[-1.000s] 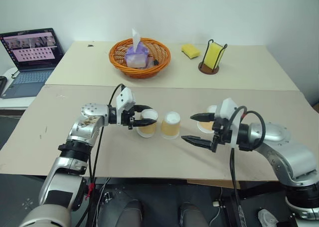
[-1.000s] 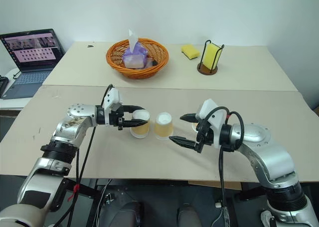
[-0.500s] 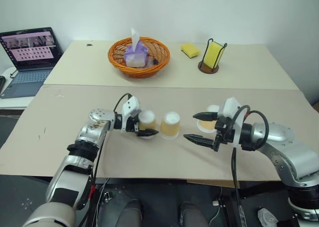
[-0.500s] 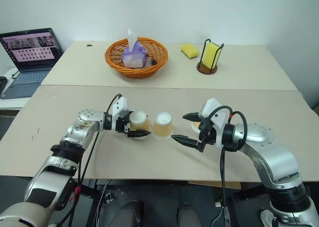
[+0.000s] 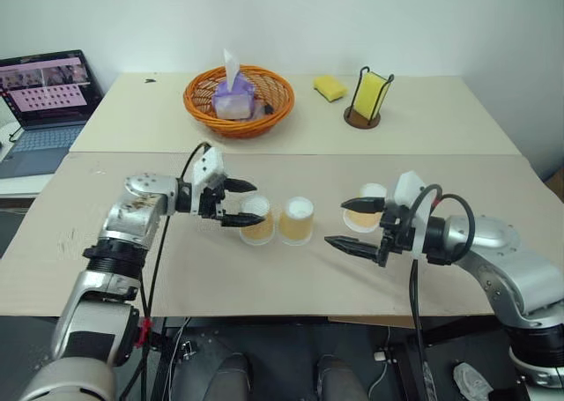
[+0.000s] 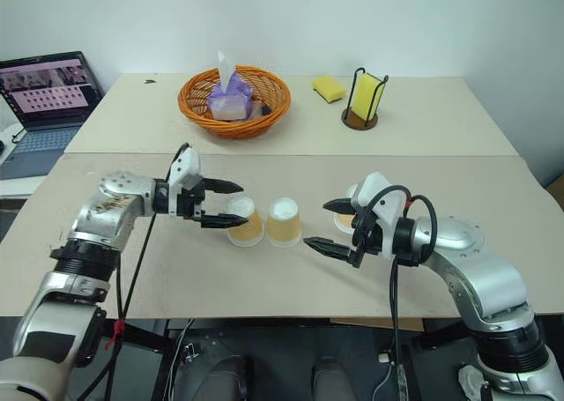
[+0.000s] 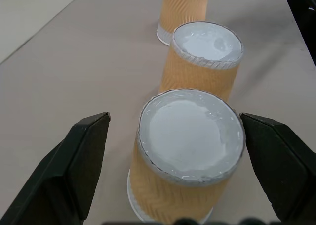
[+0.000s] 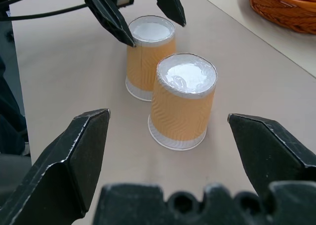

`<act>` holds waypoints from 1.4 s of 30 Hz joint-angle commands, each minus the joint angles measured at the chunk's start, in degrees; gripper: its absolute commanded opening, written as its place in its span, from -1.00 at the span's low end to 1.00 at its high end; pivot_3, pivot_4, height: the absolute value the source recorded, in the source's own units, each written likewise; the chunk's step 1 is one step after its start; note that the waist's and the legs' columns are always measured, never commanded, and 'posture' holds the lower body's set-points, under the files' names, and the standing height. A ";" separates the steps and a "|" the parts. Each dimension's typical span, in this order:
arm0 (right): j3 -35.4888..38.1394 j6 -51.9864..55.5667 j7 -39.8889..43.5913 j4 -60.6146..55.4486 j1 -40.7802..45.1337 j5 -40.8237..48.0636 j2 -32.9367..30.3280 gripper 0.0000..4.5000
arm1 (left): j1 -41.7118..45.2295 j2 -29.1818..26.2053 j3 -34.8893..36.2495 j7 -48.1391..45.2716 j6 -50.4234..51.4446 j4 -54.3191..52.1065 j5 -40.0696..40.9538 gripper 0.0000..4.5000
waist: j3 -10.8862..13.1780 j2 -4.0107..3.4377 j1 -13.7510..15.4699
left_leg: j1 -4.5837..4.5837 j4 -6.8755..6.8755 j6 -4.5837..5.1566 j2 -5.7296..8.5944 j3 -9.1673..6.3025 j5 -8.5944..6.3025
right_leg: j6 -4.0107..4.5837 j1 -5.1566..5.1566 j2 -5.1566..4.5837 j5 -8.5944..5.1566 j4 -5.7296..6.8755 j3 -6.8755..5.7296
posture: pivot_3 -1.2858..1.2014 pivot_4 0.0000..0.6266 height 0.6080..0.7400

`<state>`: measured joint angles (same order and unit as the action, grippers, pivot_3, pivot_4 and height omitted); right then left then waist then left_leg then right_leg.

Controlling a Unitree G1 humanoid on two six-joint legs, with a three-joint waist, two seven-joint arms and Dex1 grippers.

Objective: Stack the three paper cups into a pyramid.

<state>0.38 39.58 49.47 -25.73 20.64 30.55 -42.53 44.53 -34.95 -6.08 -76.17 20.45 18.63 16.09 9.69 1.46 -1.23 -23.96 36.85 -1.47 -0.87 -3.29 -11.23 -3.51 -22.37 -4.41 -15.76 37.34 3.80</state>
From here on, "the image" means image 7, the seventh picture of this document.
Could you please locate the ribbed tan paper cup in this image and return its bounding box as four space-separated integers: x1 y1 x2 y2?
126 88 245 223
158 21 244 103
156 0 210 46

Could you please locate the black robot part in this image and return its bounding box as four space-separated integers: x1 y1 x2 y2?
282 0 316 67

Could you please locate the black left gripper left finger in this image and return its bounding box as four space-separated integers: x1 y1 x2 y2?
0 112 111 225

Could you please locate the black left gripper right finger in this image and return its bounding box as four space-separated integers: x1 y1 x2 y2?
239 112 316 222

